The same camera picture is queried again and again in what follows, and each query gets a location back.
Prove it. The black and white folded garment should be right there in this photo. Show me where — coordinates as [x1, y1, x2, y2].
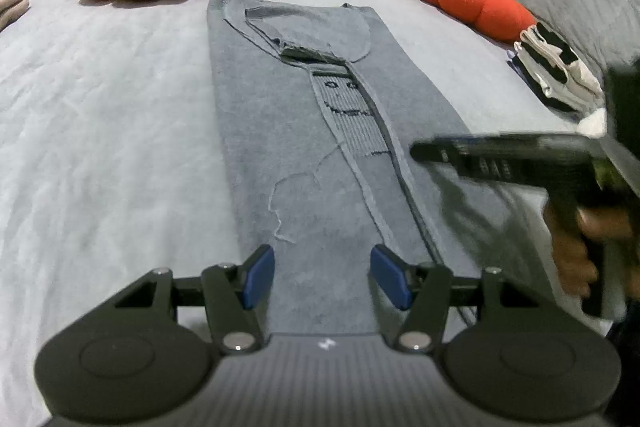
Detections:
[510, 22, 606, 112]

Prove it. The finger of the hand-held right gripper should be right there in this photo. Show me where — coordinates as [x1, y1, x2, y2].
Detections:
[410, 132, 593, 188]

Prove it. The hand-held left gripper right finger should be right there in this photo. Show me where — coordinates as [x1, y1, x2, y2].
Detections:
[370, 244, 538, 353]

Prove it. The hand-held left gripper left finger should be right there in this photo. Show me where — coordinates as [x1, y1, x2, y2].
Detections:
[115, 244, 276, 353]

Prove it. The white fluffy cloth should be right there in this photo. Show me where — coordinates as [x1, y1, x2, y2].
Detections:
[575, 107, 608, 138]

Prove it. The person's right hand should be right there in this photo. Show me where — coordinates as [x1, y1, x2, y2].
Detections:
[544, 206, 631, 303]

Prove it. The grey bed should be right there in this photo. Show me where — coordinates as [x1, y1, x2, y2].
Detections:
[0, 0, 640, 427]

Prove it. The grey knit sweater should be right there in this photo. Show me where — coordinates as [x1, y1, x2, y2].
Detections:
[206, 0, 566, 338]

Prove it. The folded pink garment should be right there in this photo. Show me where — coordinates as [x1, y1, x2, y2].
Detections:
[0, 0, 31, 32]

